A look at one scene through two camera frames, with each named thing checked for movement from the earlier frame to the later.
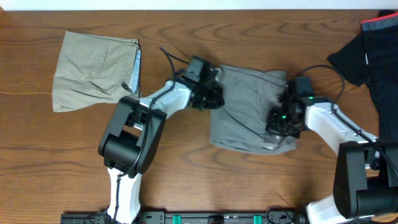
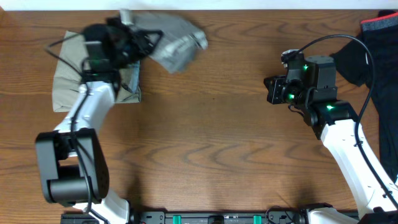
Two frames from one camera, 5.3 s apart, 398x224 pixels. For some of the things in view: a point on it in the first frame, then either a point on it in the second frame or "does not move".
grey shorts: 240,123 → 181,37
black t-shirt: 372,58 does not move
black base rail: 189,217 does not move
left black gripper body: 208,99 → 123,55
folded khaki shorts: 92,70 does not move
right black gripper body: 283,124 → 295,93
